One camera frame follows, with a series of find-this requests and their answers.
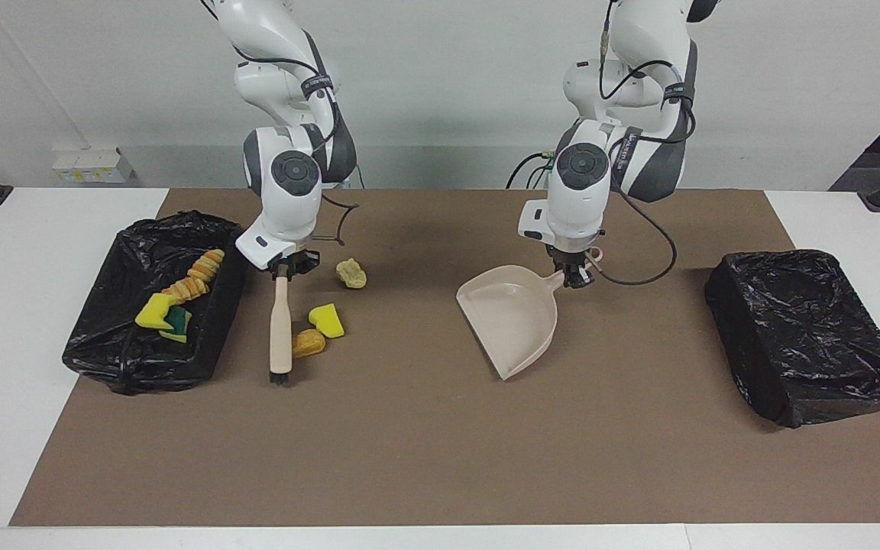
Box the yellow sponge piece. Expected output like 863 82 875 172
309 303 345 339
135 294 173 331

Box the pale bread piece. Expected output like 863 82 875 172
335 258 368 290

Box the beige plastic dustpan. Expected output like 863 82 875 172
456 246 603 381

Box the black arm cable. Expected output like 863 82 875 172
306 191 361 247
599 0 697 288

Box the open black bag lined bin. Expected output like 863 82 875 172
62 210 252 396

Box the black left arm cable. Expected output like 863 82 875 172
599 0 697 288

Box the black bag wrapped bin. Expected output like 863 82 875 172
704 248 880 429

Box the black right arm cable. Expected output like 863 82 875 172
306 191 361 247

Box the striped croissant piece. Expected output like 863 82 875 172
186 249 225 282
161 277 208 300

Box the black base cable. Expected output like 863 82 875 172
506 151 557 189

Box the yellow sponge with green pad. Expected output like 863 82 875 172
159 307 193 343

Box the beige brush with black bristles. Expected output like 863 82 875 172
269 275 293 384

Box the brown bread roll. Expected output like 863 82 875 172
291 328 327 359

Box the brown table mat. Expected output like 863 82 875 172
10 189 880 526

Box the white wall socket box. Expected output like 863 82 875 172
53 147 135 184

